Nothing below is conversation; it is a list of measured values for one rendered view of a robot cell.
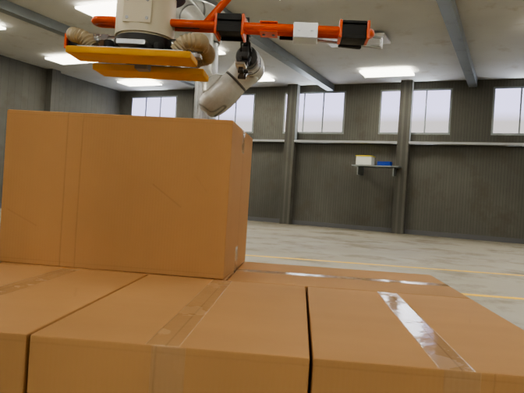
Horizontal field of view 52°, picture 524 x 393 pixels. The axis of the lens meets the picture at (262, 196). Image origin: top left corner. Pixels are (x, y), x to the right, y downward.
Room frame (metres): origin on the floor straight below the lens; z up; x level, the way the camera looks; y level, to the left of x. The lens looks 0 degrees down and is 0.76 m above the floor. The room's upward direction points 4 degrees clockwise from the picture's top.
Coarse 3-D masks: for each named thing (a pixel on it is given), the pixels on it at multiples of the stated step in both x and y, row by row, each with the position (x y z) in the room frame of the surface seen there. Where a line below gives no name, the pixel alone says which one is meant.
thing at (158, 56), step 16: (80, 48) 1.43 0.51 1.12; (96, 48) 1.42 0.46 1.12; (112, 48) 1.42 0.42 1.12; (128, 48) 1.42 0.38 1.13; (144, 48) 1.43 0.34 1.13; (160, 48) 1.45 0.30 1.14; (144, 64) 1.51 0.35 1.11; (160, 64) 1.50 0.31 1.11; (176, 64) 1.48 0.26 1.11; (192, 64) 1.47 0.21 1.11
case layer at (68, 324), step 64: (0, 320) 0.82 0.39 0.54; (64, 320) 0.84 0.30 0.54; (128, 320) 0.87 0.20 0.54; (192, 320) 0.90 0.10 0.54; (256, 320) 0.92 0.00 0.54; (320, 320) 0.96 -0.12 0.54; (384, 320) 0.99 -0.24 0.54; (448, 320) 1.02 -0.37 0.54; (0, 384) 0.76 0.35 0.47; (64, 384) 0.75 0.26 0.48; (128, 384) 0.75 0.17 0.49; (192, 384) 0.74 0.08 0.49; (256, 384) 0.73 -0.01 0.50; (320, 384) 0.73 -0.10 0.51; (384, 384) 0.72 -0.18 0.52; (448, 384) 0.72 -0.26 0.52; (512, 384) 0.71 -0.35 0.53
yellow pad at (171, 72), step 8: (96, 64) 1.62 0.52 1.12; (104, 64) 1.62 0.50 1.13; (112, 64) 1.62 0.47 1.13; (120, 64) 1.63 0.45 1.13; (128, 64) 1.63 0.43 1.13; (104, 72) 1.65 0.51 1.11; (112, 72) 1.64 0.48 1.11; (120, 72) 1.63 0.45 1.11; (128, 72) 1.63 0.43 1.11; (136, 72) 1.62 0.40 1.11; (144, 72) 1.61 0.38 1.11; (152, 72) 1.61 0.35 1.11; (160, 72) 1.61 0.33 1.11; (168, 72) 1.60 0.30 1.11; (176, 72) 1.60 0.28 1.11; (184, 72) 1.60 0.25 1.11; (192, 72) 1.60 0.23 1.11; (200, 72) 1.60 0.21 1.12; (192, 80) 1.69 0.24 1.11; (200, 80) 1.68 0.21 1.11
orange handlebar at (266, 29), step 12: (96, 24) 1.57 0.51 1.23; (108, 24) 1.58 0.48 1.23; (180, 24) 1.53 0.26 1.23; (192, 24) 1.52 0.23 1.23; (204, 24) 1.52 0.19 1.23; (252, 24) 1.51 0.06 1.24; (264, 24) 1.51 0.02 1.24; (276, 24) 1.51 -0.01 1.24; (288, 24) 1.51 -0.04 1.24; (264, 36) 1.56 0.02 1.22; (276, 36) 1.55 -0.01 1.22; (288, 36) 1.56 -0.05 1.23; (324, 36) 1.54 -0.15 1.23; (336, 36) 1.54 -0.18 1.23; (372, 36) 1.51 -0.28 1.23
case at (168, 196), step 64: (64, 128) 1.39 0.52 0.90; (128, 128) 1.37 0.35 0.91; (192, 128) 1.35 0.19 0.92; (64, 192) 1.38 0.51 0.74; (128, 192) 1.37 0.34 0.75; (192, 192) 1.35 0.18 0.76; (0, 256) 1.40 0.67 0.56; (64, 256) 1.38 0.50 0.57; (128, 256) 1.37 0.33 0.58; (192, 256) 1.35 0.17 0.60
